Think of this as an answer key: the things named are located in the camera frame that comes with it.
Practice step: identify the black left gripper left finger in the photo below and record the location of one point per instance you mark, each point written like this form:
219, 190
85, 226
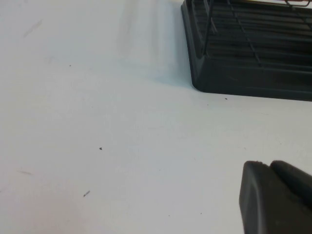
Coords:
263, 202

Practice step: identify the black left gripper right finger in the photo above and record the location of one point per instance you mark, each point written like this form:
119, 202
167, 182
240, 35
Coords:
295, 180

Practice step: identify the black plastic drip tray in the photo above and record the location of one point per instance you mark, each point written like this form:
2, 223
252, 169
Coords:
243, 83

